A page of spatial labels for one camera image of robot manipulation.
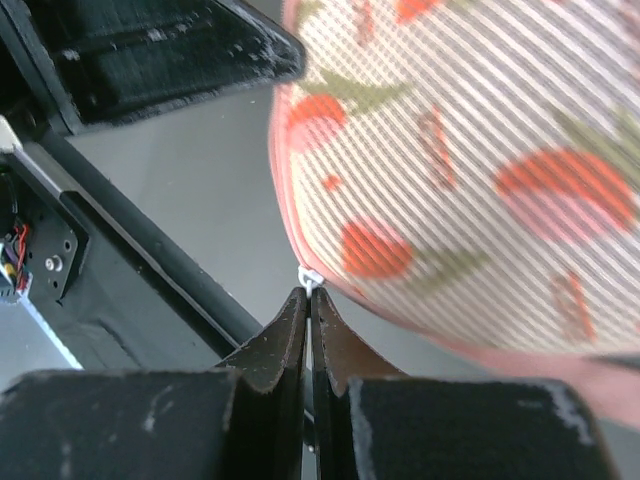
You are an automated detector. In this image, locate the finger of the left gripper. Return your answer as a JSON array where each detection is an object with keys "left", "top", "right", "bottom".
[{"left": 29, "top": 1, "right": 305, "bottom": 125}]

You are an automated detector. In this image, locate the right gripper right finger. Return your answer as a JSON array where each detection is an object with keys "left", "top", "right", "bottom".
[{"left": 310, "top": 288, "right": 619, "bottom": 479}]

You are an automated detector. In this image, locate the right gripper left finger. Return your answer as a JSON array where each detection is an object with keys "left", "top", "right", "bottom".
[{"left": 1, "top": 287, "right": 307, "bottom": 479}]

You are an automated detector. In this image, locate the white zipper pull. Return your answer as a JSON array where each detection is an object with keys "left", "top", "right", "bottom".
[{"left": 298, "top": 265, "right": 325, "bottom": 300}]

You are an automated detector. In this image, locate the floral mesh laundry bag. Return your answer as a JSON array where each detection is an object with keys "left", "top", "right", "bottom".
[{"left": 270, "top": 0, "right": 639, "bottom": 426}]

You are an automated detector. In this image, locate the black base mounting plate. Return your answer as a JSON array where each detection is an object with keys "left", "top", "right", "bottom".
[{"left": 1, "top": 127, "right": 260, "bottom": 370}]

